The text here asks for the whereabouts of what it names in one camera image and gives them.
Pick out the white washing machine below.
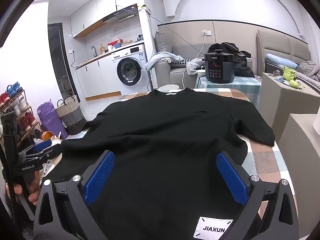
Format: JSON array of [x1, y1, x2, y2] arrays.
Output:
[[111, 44, 148, 87]]

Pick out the upholstered bed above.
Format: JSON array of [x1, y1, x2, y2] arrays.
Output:
[[256, 29, 320, 90]]

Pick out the beige cabinet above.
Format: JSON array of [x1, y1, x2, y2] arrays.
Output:
[[277, 112, 320, 205], [259, 72, 320, 135]]

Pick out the houndstooth cushion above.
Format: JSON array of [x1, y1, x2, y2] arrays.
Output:
[[170, 57, 194, 68]]

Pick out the white wall cabinets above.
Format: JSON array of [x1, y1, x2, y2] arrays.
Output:
[[70, 0, 140, 39]]

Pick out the purple bag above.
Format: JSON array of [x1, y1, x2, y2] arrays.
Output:
[[37, 100, 69, 140]]

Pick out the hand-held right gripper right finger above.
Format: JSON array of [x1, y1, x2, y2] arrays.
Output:
[[216, 151, 300, 240]]

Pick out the person's left hand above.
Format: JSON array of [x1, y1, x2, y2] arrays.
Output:
[[5, 171, 42, 207]]

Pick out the grey duvet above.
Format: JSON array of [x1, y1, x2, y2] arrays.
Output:
[[296, 60, 320, 82]]

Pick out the red box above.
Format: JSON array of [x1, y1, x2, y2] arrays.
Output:
[[108, 40, 122, 51]]

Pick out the woven laundry basket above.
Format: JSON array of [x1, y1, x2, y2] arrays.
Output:
[[55, 95, 88, 135]]

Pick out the light grey blanket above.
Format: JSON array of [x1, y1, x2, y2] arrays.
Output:
[[145, 52, 185, 72]]

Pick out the white round stool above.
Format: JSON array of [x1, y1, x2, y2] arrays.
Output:
[[157, 84, 180, 92]]

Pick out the range hood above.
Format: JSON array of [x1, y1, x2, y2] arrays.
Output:
[[102, 4, 138, 25]]

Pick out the shoe rack with shoes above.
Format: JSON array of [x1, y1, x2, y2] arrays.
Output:
[[0, 81, 43, 143]]

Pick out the black pressure cooker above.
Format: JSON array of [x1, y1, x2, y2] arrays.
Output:
[[204, 49, 235, 83]]

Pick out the grey pillow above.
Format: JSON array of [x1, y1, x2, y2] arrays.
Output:
[[155, 31, 173, 55]]

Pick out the black knit sweater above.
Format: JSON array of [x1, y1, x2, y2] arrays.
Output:
[[44, 87, 275, 240]]

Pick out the black cable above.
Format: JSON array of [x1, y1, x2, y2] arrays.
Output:
[[0, 122, 17, 222]]

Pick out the black jacket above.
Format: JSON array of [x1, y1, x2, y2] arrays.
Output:
[[207, 42, 255, 78]]

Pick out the green toy figure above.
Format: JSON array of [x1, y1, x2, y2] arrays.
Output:
[[282, 66, 300, 88]]

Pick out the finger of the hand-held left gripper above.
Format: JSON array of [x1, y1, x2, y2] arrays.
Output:
[[21, 144, 63, 164], [24, 140, 53, 157]]

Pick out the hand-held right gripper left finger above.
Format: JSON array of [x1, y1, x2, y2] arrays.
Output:
[[32, 150, 115, 240]]

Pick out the dark door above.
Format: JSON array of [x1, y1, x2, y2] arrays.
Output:
[[47, 23, 80, 103]]

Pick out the grey sofa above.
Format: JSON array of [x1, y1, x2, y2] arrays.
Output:
[[154, 52, 255, 88]]

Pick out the white kitchen base cabinets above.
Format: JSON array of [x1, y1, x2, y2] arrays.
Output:
[[75, 47, 120, 100]]

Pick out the light blue pillow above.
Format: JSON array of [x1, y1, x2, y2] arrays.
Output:
[[265, 53, 299, 68]]

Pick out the white garment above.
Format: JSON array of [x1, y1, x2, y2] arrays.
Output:
[[186, 57, 205, 75]]

